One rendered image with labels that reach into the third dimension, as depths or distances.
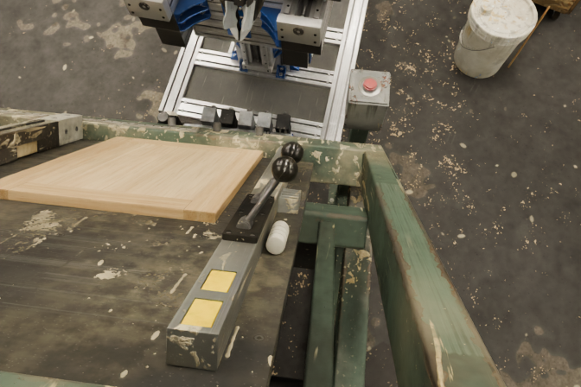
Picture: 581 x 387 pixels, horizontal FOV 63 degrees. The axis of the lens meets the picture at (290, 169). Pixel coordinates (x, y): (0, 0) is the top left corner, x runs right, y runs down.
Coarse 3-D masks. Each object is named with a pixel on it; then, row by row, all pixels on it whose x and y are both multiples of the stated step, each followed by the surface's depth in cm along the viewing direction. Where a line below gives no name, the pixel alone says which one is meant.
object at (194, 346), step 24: (264, 240) 74; (216, 264) 58; (240, 264) 59; (192, 288) 52; (240, 288) 55; (168, 336) 45; (192, 336) 45; (216, 336) 44; (168, 360) 45; (192, 360) 45; (216, 360) 45
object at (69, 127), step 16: (0, 128) 112; (16, 128) 113; (32, 128) 117; (48, 128) 124; (64, 128) 131; (80, 128) 139; (0, 144) 106; (16, 144) 112; (48, 144) 124; (0, 160) 106
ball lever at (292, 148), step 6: (288, 144) 77; (294, 144) 77; (282, 150) 78; (288, 150) 77; (294, 150) 77; (300, 150) 77; (294, 156) 77; (300, 156) 77; (270, 180) 80; (264, 192) 80; (252, 198) 80; (258, 198) 80
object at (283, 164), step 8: (280, 160) 66; (288, 160) 66; (272, 168) 66; (280, 168) 65; (288, 168) 65; (296, 168) 66; (280, 176) 65; (288, 176) 65; (272, 184) 67; (272, 192) 68; (264, 200) 68; (256, 208) 68; (248, 216) 69; (240, 224) 68; (248, 224) 68
